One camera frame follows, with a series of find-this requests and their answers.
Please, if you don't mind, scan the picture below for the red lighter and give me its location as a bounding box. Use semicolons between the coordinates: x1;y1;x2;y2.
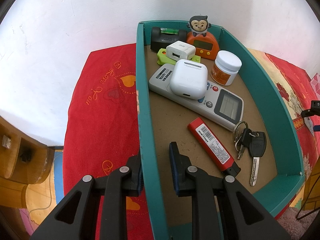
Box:
187;118;241;177

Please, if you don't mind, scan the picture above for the black car key with rings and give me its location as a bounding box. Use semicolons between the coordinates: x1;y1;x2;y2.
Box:
233;121;267;186

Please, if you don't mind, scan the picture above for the grey air conditioner remote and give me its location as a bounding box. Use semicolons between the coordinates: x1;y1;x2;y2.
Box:
148;63;245;132

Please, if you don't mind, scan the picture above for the white pill bottle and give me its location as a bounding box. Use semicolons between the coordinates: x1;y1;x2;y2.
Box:
210;50;242;86

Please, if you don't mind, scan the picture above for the teal cardboard box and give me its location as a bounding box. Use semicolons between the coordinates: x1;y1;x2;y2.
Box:
136;20;304;239

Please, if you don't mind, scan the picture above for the white earbuds case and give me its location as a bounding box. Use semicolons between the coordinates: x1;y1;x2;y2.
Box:
169;59;208;100

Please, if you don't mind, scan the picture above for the white USB charger plug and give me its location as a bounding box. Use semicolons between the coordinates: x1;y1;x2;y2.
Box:
166;41;196;61

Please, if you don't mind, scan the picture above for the red floral bed blanket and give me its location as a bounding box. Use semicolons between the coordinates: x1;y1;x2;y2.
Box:
63;44;319;226

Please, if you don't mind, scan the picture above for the wooden shelf cabinet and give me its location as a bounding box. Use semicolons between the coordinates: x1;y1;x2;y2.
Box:
1;118;54;209

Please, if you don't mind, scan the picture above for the orange monkey digital timer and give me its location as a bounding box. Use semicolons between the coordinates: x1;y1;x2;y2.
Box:
186;15;220;61

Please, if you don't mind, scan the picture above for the black spirit level tool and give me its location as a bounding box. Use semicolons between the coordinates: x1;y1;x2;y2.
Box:
150;27;187;53

